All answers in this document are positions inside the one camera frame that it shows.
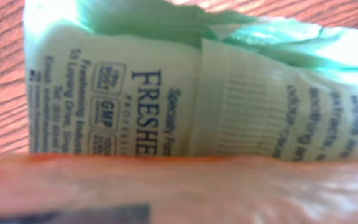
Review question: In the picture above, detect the orange tissue pack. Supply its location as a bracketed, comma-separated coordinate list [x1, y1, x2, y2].
[0, 154, 358, 223]

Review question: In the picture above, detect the teal wet wipes pack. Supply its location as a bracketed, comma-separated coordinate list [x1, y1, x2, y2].
[24, 0, 358, 161]

